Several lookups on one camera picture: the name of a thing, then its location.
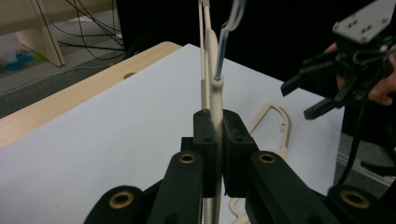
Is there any metal floor rail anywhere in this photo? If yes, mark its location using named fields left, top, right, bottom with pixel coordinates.
left=336, top=153, right=393, bottom=189

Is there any bundle of black cables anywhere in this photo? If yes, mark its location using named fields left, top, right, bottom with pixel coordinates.
left=49, top=0, right=126, bottom=62

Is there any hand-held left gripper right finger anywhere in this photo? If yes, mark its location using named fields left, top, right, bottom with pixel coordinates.
left=221, top=108, right=341, bottom=224

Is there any white table sheet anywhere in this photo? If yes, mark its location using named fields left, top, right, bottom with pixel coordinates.
left=0, top=43, right=346, bottom=224

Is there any colourful plastic bag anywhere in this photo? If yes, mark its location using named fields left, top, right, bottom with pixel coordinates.
left=0, top=49, right=49, bottom=75

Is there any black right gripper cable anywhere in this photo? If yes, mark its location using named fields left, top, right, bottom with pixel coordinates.
left=335, top=92, right=376, bottom=189

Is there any black curtain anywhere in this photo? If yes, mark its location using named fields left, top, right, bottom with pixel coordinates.
left=116, top=0, right=396, bottom=147

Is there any beige plastic clothes hanger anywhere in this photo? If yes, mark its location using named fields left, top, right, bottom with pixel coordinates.
left=198, top=0, right=248, bottom=224
left=229, top=103, right=292, bottom=224

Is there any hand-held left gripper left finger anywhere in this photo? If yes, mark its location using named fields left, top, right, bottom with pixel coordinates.
left=146, top=109, right=219, bottom=224

